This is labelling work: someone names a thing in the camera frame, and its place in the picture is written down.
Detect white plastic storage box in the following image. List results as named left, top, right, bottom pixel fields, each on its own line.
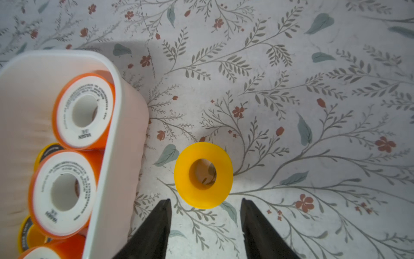
left=1, top=50, right=148, bottom=259

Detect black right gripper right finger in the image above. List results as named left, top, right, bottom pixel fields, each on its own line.
left=240, top=199, right=300, bottom=259

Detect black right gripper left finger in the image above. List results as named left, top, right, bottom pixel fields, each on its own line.
left=114, top=199, right=171, bottom=259

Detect orange white sealing tape roll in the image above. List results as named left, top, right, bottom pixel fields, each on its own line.
left=28, top=150, right=104, bottom=240
left=19, top=235, right=86, bottom=259
left=52, top=73, right=115, bottom=151

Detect yellow black tape roll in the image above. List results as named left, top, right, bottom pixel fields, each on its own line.
left=18, top=216, right=52, bottom=254
left=33, top=143, right=65, bottom=173

